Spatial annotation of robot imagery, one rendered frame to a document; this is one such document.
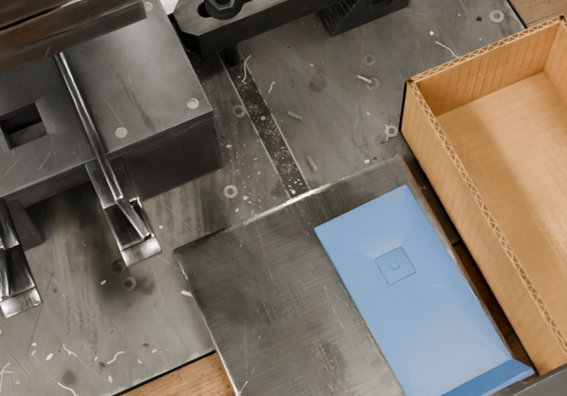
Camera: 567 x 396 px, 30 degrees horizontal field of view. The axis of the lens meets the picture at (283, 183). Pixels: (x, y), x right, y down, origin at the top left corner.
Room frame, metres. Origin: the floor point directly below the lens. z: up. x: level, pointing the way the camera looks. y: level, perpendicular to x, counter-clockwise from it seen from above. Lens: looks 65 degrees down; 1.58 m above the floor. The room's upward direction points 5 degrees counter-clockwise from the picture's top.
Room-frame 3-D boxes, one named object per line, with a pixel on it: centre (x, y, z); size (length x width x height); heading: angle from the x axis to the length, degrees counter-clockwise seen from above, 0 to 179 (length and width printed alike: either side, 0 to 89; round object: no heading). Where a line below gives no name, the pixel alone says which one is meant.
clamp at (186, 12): (0.43, -0.01, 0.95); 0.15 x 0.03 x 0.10; 110
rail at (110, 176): (0.34, 0.12, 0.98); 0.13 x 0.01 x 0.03; 20
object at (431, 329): (0.21, -0.08, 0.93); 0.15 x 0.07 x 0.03; 22
